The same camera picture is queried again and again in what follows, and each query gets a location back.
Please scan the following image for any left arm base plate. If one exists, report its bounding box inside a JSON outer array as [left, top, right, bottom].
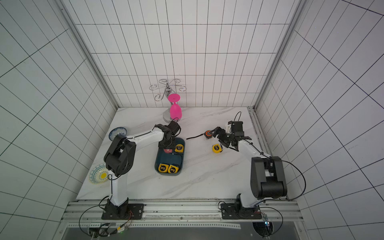
[[102, 203, 145, 221]]

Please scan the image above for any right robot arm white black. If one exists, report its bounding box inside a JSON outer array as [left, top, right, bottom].
[[213, 127, 288, 208]]

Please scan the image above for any dark teal storage box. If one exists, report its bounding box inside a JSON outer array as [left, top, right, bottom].
[[155, 138, 186, 176]]

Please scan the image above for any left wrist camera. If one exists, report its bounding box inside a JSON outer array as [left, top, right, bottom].
[[167, 121, 181, 136]]

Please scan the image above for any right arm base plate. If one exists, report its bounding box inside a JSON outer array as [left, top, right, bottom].
[[219, 202, 263, 220]]

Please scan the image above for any blue white patterned bowl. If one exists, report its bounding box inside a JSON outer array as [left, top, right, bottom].
[[109, 127, 127, 141]]

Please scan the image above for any black orange tape measure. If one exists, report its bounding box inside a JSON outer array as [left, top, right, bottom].
[[187, 131, 213, 140]]

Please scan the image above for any aluminium mounting rail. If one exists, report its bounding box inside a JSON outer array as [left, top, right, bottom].
[[53, 199, 309, 240]]

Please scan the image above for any left electronics board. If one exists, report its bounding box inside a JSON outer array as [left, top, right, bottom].
[[88, 223, 129, 239]]

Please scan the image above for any pink plastic wine glass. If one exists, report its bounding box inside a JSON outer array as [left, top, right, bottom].
[[168, 94, 182, 120]]

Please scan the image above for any left base cable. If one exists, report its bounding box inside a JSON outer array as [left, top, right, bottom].
[[77, 173, 133, 238]]

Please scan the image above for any yellow green patterned plate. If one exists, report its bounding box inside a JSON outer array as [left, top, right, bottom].
[[89, 164, 109, 185]]

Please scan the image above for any silver glass holder stand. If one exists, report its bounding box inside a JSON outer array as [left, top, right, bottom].
[[149, 79, 187, 123]]

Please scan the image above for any electronics board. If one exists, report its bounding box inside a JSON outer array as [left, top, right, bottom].
[[257, 213, 274, 238], [88, 223, 129, 239]]

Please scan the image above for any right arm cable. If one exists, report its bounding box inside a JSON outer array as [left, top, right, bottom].
[[217, 158, 307, 238]]

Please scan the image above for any right electronics board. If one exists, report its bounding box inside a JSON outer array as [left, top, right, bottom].
[[257, 213, 274, 238]]

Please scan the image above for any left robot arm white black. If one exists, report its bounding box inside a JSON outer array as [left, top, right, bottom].
[[104, 122, 181, 217]]

